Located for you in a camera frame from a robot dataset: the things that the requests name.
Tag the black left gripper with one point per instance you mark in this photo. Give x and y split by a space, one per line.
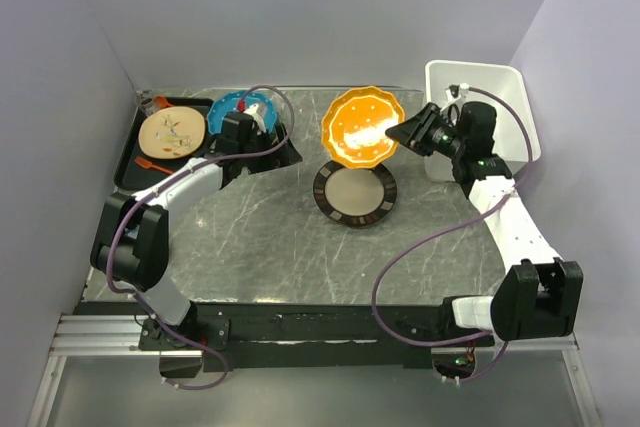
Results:
286 155

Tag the orange plastic spoon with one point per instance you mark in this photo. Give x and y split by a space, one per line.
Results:
160 103

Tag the aluminium rail frame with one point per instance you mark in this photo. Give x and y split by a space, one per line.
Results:
82 336

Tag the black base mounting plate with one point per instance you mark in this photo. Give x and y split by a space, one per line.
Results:
275 335

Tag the white plastic bin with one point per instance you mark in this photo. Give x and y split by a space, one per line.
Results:
503 81

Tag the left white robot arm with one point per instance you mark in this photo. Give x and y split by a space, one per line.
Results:
132 242

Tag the floral beige plate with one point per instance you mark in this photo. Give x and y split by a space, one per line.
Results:
172 133

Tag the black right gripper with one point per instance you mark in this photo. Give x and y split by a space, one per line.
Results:
412 132

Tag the orange plastic fork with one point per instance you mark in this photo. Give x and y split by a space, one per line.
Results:
149 165

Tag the blue polka dot plate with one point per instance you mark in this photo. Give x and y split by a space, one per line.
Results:
229 102

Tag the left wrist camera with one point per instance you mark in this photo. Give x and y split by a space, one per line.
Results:
257 111

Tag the orange polka dot plate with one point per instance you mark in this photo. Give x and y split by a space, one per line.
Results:
353 130

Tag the brown rimmed beige plate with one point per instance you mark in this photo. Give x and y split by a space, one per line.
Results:
355 198

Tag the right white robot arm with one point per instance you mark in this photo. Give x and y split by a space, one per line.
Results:
540 292

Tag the clear glass cup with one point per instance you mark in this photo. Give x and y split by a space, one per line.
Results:
145 102

